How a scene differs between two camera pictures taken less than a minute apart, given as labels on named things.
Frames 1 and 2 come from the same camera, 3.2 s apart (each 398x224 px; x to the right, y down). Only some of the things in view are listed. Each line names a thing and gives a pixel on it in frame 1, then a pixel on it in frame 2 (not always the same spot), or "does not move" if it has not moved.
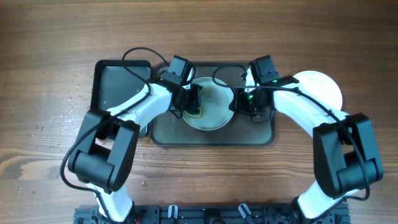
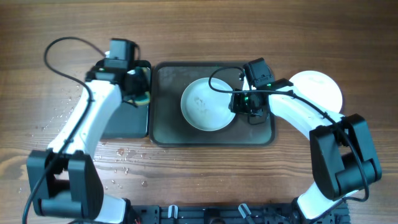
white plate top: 321,88 does not move
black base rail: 218,214 does not move
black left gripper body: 193,99 → 137,86
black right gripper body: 240,104 does not move
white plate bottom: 214,101 does not move
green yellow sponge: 195,115 → 144,70
